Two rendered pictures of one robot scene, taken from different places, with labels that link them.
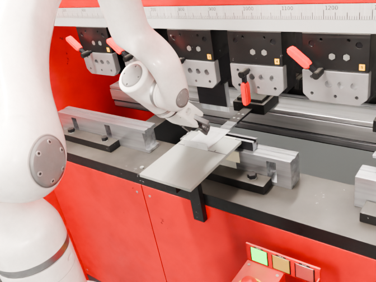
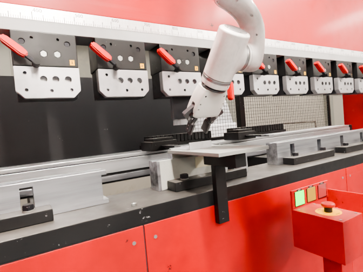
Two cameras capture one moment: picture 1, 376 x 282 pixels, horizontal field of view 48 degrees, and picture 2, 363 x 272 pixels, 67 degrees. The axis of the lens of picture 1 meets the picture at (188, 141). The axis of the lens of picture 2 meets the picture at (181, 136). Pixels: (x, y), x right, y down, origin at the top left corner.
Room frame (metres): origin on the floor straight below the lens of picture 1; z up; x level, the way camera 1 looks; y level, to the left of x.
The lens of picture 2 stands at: (0.89, 0.82, 1.07)
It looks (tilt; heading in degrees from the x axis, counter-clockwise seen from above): 2 degrees down; 287
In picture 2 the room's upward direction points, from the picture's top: 5 degrees counter-clockwise
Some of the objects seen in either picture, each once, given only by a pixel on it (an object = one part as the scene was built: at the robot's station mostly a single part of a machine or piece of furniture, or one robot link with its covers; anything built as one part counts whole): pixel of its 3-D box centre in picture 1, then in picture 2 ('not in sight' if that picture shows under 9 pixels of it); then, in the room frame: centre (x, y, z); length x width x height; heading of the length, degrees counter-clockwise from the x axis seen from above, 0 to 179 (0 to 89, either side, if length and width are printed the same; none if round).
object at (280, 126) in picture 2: not in sight; (256, 128); (0.95, -0.94, 1.02); 0.44 x 0.06 x 0.04; 49
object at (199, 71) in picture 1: (200, 53); (175, 73); (1.17, -0.08, 1.26); 0.15 x 0.09 x 0.17; 49
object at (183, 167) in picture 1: (192, 158); (214, 149); (1.04, 0.00, 1.00); 0.26 x 0.18 x 0.01; 139
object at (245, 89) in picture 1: (246, 87); (229, 86); (1.01, -0.17, 1.20); 0.04 x 0.02 x 0.10; 139
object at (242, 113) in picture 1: (245, 108); (167, 143); (1.27, -0.21, 1.01); 0.26 x 0.12 x 0.05; 139
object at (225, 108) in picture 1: (213, 95); (184, 110); (1.16, -0.10, 1.13); 0.10 x 0.02 x 0.10; 49
